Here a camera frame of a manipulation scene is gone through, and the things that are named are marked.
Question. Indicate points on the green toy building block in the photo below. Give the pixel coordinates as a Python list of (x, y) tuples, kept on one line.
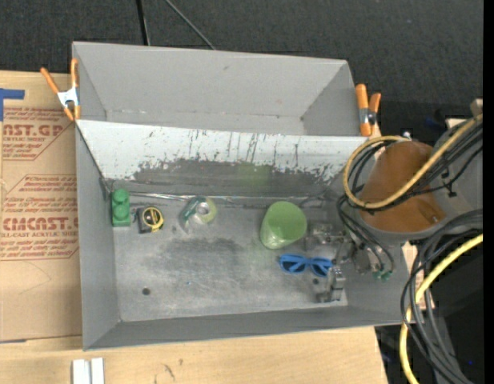
[(120, 210)]

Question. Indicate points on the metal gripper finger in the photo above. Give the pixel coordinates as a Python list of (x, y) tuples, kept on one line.
[(334, 285), (321, 237)]

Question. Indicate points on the grey metal bin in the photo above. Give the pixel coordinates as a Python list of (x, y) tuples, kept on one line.
[(214, 262)]

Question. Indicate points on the brown cardboard board, red print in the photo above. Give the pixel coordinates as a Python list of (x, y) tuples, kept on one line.
[(38, 278)]

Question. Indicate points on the blue sunglasses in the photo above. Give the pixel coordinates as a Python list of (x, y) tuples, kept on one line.
[(298, 263)]

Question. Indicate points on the yellow and black tape measure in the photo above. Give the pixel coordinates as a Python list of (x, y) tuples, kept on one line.
[(151, 218)]

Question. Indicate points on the green plastic cup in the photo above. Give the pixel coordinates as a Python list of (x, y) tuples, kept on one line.
[(282, 225)]

